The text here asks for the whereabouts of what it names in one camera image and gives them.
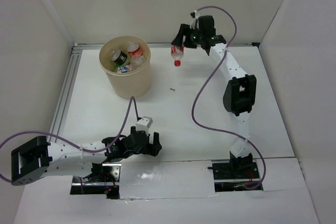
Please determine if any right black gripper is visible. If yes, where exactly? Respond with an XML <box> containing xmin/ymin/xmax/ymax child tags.
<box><xmin>171</xmin><ymin>24</ymin><xmax>204</xmax><ymax>49</ymax></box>

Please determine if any small red label bottle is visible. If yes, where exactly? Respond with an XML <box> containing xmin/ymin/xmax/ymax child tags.
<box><xmin>171</xmin><ymin>46</ymin><xmax>184</xmax><ymax>67</ymax></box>

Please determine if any large red label bottle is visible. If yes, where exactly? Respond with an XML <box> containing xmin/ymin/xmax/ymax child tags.
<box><xmin>127</xmin><ymin>41</ymin><xmax>143</xmax><ymax>59</ymax></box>

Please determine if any clear bottle blue cap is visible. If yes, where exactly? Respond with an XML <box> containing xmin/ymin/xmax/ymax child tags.
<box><xmin>130</xmin><ymin>55</ymin><xmax>146</xmax><ymax>71</ymax></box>

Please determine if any black label bottle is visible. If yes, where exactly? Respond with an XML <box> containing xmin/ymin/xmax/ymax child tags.
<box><xmin>109</xmin><ymin>49</ymin><xmax>130</xmax><ymax>66</ymax></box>

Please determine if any blue white label bottle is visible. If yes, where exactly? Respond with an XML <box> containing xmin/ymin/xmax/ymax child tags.
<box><xmin>124</xmin><ymin>64</ymin><xmax>132</xmax><ymax>73</ymax></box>

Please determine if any green plastic bottle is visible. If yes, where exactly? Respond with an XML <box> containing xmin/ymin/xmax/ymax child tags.
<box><xmin>114</xmin><ymin>65</ymin><xmax>124</xmax><ymax>73</ymax></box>

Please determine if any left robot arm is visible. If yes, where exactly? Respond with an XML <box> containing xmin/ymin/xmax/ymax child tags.
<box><xmin>11</xmin><ymin>127</ymin><xmax>162</xmax><ymax>186</ymax></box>

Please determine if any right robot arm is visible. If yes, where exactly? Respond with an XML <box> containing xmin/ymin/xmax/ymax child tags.
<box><xmin>171</xmin><ymin>13</ymin><xmax>257</xmax><ymax>178</ymax></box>

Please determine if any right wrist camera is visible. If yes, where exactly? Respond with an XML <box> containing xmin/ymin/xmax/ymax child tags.
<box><xmin>190</xmin><ymin>10</ymin><xmax>200</xmax><ymax>29</ymax></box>

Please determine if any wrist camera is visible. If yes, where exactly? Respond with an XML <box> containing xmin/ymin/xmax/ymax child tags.
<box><xmin>190</xmin><ymin>10</ymin><xmax>200</xmax><ymax>29</ymax></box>
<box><xmin>135</xmin><ymin>116</ymin><xmax>153</xmax><ymax>135</ymax></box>

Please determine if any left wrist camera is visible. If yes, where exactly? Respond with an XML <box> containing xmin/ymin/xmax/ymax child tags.
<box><xmin>135</xmin><ymin>116</ymin><xmax>153</xmax><ymax>135</ymax></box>

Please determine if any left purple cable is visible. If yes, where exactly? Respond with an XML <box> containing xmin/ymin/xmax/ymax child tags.
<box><xmin>0</xmin><ymin>96</ymin><xmax>140</xmax><ymax>196</ymax></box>

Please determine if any purple cable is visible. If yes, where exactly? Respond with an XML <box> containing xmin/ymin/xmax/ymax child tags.
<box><xmin>0</xmin><ymin>96</ymin><xmax>140</xmax><ymax>196</ymax></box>
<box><xmin>191</xmin><ymin>5</ymin><xmax>267</xmax><ymax>190</ymax></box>

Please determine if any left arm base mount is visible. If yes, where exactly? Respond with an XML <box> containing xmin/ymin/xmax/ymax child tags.
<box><xmin>70</xmin><ymin>163</ymin><xmax>122</xmax><ymax>200</ymax></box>

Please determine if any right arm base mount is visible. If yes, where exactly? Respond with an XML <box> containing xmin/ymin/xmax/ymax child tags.
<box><xmin>207</xmin><ymin>161</ymin><xmax>260</xmax><ymax>193</ymax></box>

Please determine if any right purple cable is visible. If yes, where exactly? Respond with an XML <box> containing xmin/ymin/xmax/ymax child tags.
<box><xmin>191</xmin><ymin>5</ymin><xmax>267</xmax><ymax>190</ymax></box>

